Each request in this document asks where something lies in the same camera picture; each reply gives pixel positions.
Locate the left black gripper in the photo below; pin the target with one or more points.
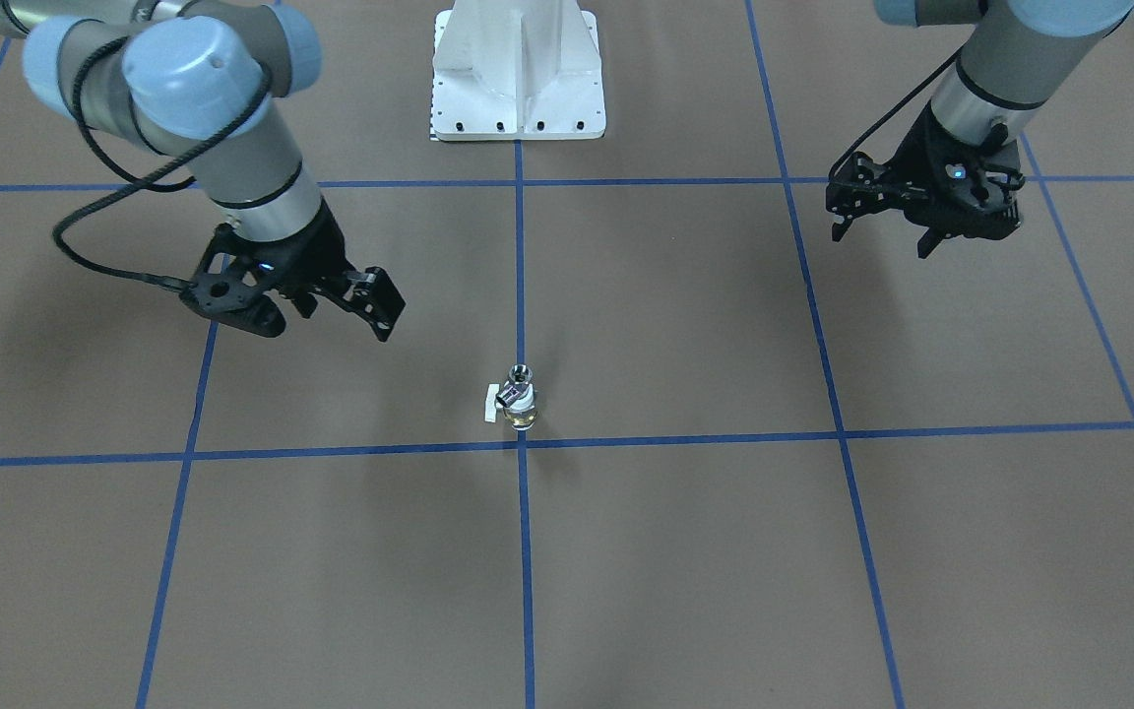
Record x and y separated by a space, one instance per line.
910 156

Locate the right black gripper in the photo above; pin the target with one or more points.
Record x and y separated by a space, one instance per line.
319 252

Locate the chrome pipe fitting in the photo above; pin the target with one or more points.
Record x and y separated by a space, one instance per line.
516 393

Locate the white brass PPR valve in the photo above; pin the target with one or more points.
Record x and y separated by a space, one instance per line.
520 421

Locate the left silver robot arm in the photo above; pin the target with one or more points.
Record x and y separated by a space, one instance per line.
1017 57

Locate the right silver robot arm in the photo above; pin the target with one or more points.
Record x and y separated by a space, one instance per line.
171 94

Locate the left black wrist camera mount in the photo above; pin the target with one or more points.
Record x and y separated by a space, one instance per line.
976 186

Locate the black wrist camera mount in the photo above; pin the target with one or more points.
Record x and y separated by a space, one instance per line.
976 186
232 283

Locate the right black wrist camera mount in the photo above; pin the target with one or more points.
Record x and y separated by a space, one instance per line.
232 283

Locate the white pedestal column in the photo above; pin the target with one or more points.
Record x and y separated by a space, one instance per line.
517 71

